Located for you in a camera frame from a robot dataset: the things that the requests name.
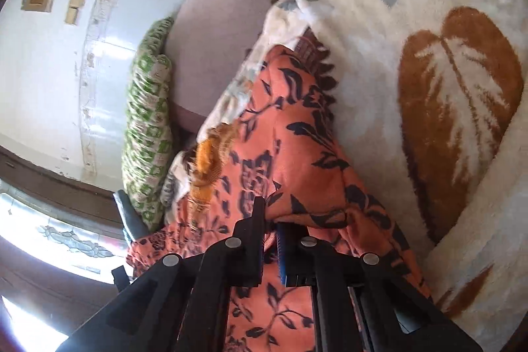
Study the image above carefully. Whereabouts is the blue folded cloth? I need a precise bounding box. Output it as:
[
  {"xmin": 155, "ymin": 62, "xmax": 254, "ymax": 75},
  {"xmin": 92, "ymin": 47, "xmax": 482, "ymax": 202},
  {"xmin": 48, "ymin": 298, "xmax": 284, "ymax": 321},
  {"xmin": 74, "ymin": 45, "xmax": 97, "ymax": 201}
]
[{"xmin": 113, "ymin": 189, "xmax": 149, "ymax": 243}]

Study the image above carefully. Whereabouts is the mauve bed headboard cushion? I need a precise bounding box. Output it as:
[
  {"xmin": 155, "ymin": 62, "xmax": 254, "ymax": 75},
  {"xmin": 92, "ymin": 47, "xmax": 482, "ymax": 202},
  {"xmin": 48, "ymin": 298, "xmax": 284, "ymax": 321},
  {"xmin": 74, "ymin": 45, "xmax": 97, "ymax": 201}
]
[{"xmin": 164, "ymin": 0, "xmax": 275, "ymax": 133}]

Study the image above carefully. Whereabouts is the cream leaf-pattern blanket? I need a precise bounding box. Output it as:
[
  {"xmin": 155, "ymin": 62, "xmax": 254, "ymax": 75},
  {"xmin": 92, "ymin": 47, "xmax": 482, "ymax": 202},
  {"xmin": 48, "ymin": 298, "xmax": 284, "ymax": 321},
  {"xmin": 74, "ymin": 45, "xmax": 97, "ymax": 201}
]
[{"xmin": 160, "ymin": 0, "xmax": 528, "ymax": 349}]

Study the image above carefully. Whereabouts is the orange floral sweater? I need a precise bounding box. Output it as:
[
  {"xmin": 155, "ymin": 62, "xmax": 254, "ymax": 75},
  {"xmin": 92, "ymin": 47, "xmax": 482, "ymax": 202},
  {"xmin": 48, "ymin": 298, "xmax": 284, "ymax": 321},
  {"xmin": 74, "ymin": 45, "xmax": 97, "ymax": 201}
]
[{"xmin": 125, "ymin": 44, "xmax": 434, "ymax": 352}]

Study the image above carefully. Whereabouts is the green white patterned pillow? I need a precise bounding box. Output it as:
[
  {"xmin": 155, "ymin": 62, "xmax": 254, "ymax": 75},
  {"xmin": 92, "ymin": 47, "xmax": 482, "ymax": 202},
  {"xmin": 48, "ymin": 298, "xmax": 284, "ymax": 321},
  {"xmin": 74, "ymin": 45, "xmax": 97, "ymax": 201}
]
[{"xmin": 122, "ymin": 17, "xmax": 174, "ymax": 232}]

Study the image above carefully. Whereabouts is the wall switch plate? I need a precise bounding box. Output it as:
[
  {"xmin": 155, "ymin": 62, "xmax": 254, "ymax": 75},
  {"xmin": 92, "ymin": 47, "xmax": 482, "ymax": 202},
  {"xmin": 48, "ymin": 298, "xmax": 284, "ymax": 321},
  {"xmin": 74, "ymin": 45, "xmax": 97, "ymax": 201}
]
[{"xmin": 64, "ymin": 0, "xmax": 86, "ymax": 25}]

